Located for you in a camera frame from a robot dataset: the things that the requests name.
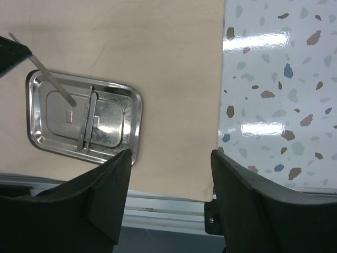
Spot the aluminium front rail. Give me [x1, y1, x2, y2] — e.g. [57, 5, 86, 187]
[1, 164, 336, 235]

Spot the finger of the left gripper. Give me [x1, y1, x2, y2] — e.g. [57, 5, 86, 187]
[0, 36, 32, 77]

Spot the steel instrument tray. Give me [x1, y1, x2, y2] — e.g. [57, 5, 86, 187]
[26, 70, 142, 164]

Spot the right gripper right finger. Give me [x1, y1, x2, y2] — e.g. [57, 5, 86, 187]
[211, 150, 336, 252]

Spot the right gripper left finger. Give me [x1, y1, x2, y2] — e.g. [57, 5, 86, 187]
[1, 149, 132, 252]

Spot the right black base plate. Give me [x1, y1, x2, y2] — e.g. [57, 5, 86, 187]
[204, 199, 224, 236]

